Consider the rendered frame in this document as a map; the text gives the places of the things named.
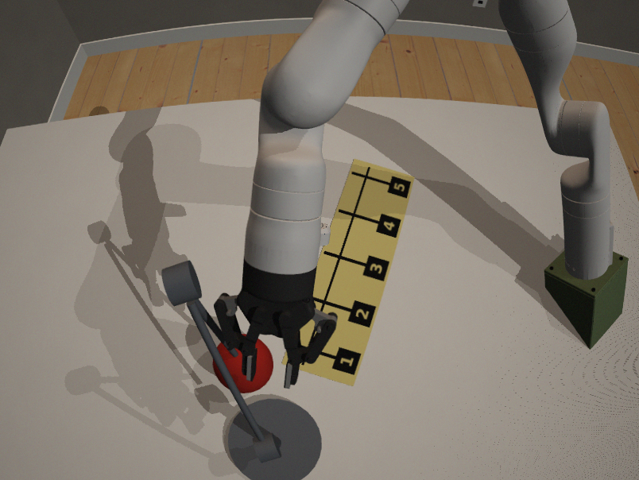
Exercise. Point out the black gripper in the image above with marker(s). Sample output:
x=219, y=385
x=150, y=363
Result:
x=281, y=320

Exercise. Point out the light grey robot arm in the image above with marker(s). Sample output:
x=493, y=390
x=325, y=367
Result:
x=315, y=78

